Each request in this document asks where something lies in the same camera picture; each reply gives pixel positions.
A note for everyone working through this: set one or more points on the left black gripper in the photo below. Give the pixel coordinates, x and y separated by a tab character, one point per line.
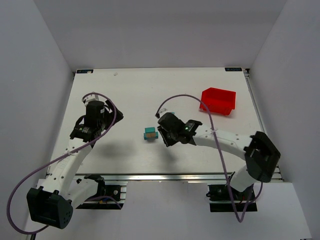
113	116

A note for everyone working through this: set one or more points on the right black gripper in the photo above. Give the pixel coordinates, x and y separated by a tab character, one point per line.
164	137

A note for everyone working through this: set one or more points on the teal arch wood block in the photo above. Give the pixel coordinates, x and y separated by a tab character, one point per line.
148	139

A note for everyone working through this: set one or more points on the red plastic bin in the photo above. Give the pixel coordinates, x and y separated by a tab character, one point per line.
219	101

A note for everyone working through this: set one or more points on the teal rectangular wood block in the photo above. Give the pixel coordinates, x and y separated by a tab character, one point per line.
148	130

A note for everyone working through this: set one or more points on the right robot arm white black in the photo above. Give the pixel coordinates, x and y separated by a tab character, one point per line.
259	153

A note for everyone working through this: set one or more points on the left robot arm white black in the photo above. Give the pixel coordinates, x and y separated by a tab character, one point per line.
54	201

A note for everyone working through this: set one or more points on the left blue corner label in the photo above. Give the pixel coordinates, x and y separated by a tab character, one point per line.
84	71

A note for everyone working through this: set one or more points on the blue corner label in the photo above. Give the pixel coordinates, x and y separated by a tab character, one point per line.
233	69
84	71

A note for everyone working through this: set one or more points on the right blue corner label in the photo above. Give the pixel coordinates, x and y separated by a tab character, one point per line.
233	69

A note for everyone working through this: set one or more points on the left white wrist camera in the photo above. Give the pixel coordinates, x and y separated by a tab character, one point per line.
89	98

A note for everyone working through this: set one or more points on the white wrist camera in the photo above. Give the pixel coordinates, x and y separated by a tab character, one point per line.
89	98
161	112

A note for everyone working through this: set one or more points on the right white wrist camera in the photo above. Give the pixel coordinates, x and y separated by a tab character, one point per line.
161	112

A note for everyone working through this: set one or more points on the aluminium table front rail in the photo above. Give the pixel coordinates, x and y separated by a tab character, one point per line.
164	177

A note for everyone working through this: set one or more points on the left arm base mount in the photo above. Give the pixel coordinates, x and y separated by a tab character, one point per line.
100	193

